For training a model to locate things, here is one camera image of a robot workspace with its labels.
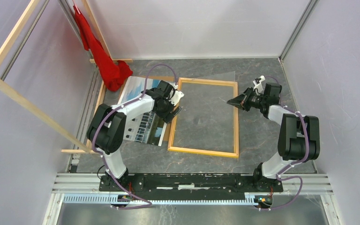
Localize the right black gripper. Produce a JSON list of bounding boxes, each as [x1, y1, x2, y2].
[[227, 87, 266, 112]]

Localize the clear plastic sheet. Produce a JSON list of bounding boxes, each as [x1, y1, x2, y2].
[[173, 71, 237, 153]]

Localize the yellow picture frame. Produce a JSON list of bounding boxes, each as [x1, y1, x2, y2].
[[167, 77, 240, 158]]

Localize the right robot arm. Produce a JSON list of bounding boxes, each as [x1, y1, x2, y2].
[[227, 82, 320, 191]]

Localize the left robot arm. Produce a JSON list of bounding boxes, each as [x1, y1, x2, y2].
[[86, 81, 184, 191]]

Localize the brown cardboard backing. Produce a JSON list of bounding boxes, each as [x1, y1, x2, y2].
[[118, 76, 174, 142]]

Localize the red cloth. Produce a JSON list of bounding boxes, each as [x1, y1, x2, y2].
[[73, 5, 133, 91]]

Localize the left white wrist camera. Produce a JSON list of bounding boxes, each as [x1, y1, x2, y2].
[[169, 84, 184, 105]]

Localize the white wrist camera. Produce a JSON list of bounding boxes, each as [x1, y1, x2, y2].
[[253, 75, 265, 93], [169, 84, 184, 105]]

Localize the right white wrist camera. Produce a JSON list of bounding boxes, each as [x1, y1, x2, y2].
[[253, 75, 265, 93]]

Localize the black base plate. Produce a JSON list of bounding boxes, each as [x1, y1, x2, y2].
[[99, 173, 284, 203]]

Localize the aluminium rail base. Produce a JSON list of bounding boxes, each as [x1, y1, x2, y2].
[[43, 173, 342, 225]]

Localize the wooden rack frame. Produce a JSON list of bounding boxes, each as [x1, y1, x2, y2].
[[0, 0, 134, 155]]

